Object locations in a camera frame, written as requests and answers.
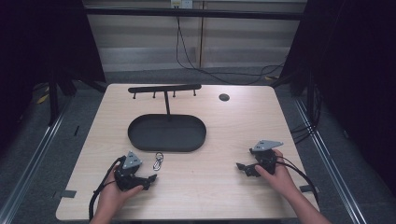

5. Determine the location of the black metal stand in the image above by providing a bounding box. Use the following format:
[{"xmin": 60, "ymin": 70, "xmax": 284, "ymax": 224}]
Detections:
[{"xmin": 47, "ymin": 78, "xmax": 61, "ymax": 127}]

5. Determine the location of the aluminium floor rail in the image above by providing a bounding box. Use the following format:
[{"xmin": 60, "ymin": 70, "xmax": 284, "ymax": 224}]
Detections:
[
  {"xmin": 293, "ymin": 97, "xmax": 370, "ymax": 224},
  {"xmin": 0, "ymin": 102, "xmax": 73, "ymax": 224}
]

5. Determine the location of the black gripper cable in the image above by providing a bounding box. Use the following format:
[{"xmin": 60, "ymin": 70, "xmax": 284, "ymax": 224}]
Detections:
[
  {"xmin": 275, "ymin": 155, "xmax": 320, "ymax": 207},
  {"xmin": 88, "ymin": 156, "xmax": 127, "ymax": 222}
]

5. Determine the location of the white wall socket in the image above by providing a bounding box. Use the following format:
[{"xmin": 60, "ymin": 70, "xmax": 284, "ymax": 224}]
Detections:
[{"xmin": 170, "ymin": 0, "xmax": 194, "ymax": 9}]

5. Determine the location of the black curtain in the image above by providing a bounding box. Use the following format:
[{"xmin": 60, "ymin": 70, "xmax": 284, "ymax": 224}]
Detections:
[
  {"xmin": 279, "ymin": 0, "xmax": 396, "ymax": 188},
  {"xmin": 0, "ymin": 0, "xmax": 107, "ymax": 157}
]

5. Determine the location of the person's right hand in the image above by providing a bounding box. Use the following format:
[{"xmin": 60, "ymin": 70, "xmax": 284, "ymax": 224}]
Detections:
[{"xmin": 254, "ymin": 148, "xmax": 301, "ymax": 201}]

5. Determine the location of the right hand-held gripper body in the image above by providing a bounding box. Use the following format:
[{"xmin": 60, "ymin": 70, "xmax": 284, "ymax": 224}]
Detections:
[{"xmin": 248, "ymin": 139, "xmax": 285, "ymax": 176}]

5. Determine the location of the silver key ring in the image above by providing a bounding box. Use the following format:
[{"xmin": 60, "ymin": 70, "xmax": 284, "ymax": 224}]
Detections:
[{"xmin": 152, "ymin": 151, "xmax": 165, "ymax": 172}]

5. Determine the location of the bundle of black cables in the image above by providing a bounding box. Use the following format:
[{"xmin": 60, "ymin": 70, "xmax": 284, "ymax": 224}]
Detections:
[{"xmin": 290, "ymin": 82, "xmax": 323, "ymax": 145}]

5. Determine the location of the black horizontal bar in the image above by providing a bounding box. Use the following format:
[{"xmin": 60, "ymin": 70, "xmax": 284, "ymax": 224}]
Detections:
[{"xmin": 84, "ymin": 7, "xmax": 304, "ymax": 21}]

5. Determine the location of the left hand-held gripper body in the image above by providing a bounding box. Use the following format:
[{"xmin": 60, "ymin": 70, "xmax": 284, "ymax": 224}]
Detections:
[{"xmin": 113, "ymin": 150, "xmax": 150, "ymax": 191}]

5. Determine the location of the black hook rack with tray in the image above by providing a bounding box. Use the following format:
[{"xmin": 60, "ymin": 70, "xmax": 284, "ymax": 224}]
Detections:
[{"xmin": 127, "ymin": 83, "xmax": 207, "ymax": 153}]

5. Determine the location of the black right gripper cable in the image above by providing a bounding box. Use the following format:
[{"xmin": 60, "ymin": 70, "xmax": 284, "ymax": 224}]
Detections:
[{"xmin": 275, "ymin": 155, "xmax": 320, "ymax": 207}]

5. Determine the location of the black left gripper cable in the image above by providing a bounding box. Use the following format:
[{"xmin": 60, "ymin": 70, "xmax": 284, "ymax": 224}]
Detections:
[{"xmin": 88, "ymin": 156, "xmax": 127, "ymax": 222}]

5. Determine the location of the person's left hand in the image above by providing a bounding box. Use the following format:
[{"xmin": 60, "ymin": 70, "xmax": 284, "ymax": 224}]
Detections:
[{"xmin": 96, "ymin": 163, "xmax": 146, "ymax": 217}]

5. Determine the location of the grey tape piece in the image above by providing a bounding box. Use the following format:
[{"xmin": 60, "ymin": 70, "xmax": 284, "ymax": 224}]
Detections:
[
  {"xmin": 51, "ymin": 189, "xmax": 78, "ymax": 200},
  {"xmin": 299, "ymin": 184, "xmax": 320, "ymax": 193}
]

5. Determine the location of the black wall cable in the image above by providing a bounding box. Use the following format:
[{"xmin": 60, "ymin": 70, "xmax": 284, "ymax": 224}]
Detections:
[{"xmin": 175, "ymin": 14, "xmax": 286, "ymax": 86}]

